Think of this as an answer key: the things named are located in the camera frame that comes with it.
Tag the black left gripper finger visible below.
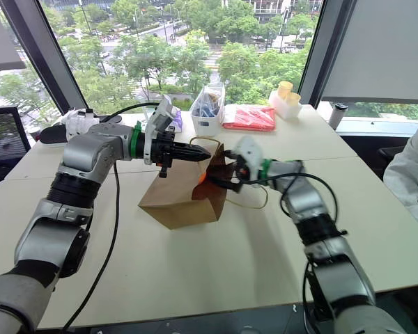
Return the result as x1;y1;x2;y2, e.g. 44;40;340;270
173;152;212;164
173;141;212;156

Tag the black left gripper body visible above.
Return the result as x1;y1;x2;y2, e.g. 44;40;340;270
149;126;177;179

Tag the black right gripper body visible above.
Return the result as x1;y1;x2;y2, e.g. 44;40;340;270
229;152;252;193

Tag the brown paper bag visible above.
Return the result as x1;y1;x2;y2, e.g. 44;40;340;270
138;136;269;230

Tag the clear plastic bag with items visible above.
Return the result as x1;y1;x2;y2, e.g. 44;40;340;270
189;82;226;119

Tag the white storage bin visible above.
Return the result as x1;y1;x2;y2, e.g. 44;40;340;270
190;106;224;138

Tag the purple packet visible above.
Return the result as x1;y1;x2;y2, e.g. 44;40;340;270
172;109;184;134

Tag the red plastic package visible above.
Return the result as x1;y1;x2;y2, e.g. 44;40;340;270
222;104;277;132

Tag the white plastic container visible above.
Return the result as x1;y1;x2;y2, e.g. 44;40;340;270
268;89;303;121

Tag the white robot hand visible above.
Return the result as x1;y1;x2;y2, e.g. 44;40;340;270
60;108;101;141

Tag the tall yellow cup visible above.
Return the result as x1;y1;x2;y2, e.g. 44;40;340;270
278;80;294;99

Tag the black flat case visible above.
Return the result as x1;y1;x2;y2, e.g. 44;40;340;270
39;124;71;148

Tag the white bottle with black lid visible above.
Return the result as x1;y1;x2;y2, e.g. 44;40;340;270
328;102;350;131

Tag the black office chair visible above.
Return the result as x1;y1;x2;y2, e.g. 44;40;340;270
0;106;31;199

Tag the person in grey hoodie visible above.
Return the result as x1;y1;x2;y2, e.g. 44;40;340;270
382;113;418;236

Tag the grey roller blind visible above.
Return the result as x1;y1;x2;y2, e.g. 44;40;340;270
0;0;26;73
320;0;418;106

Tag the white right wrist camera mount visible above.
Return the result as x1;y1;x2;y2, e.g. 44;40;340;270
234;136;266;179

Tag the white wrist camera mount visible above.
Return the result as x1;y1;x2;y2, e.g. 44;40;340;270
143;94;178;166
234;136;266;179

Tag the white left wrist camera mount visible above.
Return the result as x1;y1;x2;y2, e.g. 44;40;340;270
143;94;178;166

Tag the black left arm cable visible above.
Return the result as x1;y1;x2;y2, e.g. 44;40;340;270
61;102;161;334

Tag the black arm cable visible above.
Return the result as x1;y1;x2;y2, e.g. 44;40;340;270
61;102;161;334
242;172;349;334

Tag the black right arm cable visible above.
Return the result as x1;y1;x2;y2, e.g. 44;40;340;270
242;172;349;334

